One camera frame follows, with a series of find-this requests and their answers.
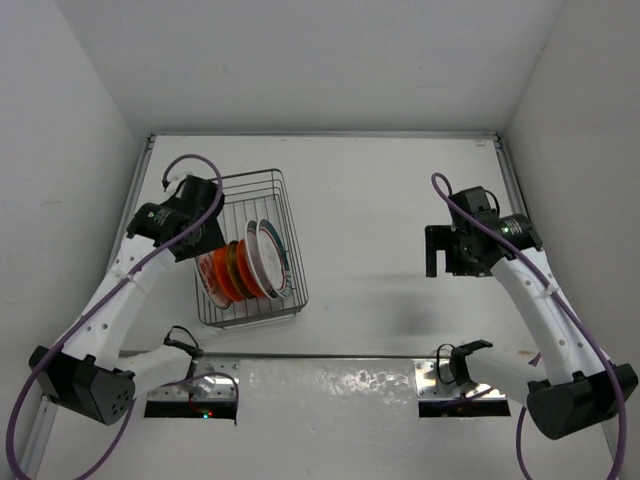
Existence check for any white plate red pattern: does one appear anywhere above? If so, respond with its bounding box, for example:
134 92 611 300
195 252 231 310

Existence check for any white plate teal red rim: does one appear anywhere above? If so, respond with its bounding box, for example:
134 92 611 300
257 219 292 298

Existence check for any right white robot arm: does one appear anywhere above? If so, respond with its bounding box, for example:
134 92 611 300
425 186 639 440

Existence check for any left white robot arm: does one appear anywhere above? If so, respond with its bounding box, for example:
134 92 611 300
29 175 224 425

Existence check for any orange plate left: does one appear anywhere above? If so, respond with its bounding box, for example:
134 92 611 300
213 246 245 302

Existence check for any orange plate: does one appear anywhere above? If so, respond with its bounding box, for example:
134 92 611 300
213 246 245 302
237 240 265 298

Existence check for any dark brown plate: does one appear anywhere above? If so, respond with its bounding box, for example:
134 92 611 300
226 241 249 300

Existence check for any orange plate right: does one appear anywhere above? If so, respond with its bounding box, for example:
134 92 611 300
237 240 265 298

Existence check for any metal wire dish rack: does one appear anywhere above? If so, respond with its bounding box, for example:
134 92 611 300
195 169 308 330

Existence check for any right black base cable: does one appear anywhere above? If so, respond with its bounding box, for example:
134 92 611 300
435 342 481 401

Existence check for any black base cable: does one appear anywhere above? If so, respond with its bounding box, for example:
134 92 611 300
435 342 481 401
163 325 205 359

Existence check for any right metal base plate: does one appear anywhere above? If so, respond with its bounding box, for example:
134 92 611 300
414 357 507 402

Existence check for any metal base plate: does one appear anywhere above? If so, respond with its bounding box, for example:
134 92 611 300
414 357 507 402
147 357 240 402

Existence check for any left black base cable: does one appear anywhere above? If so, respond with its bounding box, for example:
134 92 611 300
163 325 205 359

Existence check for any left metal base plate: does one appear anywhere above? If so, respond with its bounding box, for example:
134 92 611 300
147 357 240 402

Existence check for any aluminium table frame rail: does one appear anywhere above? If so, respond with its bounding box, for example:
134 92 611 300
16 130 626 480

